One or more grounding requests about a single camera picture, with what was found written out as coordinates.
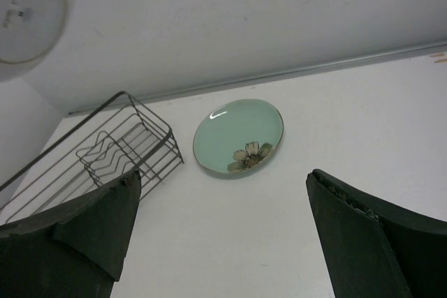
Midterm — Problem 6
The red and teal plate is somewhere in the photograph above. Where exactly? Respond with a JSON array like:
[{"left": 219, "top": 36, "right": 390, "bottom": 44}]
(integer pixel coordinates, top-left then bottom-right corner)
[{"left": 1, "top": 0, "right": 74, "bottom": 82}]

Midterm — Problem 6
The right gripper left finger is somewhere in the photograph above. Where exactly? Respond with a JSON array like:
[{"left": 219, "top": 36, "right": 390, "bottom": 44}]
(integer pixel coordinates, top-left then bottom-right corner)
[{"left": 1, "top": 170, "right": 142, "bottom": 297}]

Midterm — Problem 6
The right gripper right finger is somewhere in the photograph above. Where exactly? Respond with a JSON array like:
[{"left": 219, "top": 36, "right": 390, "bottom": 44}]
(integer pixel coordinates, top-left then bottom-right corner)
[{"left": 306, "top": 170, "right": 446, "bottom": 297}]

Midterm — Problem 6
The wire dish rack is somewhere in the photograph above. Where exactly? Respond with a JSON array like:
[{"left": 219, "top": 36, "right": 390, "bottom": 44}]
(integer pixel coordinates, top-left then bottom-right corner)
[{"left": 1, "top": 91, "right": 184, "bottom": 224}]

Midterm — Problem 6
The green flower plate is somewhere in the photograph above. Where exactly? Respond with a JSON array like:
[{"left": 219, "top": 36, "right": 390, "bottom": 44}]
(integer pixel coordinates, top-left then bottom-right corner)
[{"left": 193, "top": 99, "right": 284, "bottom": 176}]

